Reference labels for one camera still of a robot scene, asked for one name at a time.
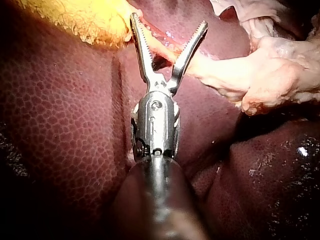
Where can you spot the left arm instrument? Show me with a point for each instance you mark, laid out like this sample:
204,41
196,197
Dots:
155,120

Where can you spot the left arm instrument jaw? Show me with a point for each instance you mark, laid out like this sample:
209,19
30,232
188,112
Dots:
142,45
187,53

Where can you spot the dark left arm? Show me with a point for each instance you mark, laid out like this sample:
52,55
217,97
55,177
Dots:
160,200

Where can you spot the gallbladder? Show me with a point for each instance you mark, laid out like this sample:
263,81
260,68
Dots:
82,17

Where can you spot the thin tube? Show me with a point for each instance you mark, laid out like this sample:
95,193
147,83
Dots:
162,42

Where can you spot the pale fatty tissue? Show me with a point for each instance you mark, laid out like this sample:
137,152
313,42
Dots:
262,62

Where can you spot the dark red liver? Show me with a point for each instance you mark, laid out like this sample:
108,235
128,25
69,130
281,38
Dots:
70,112

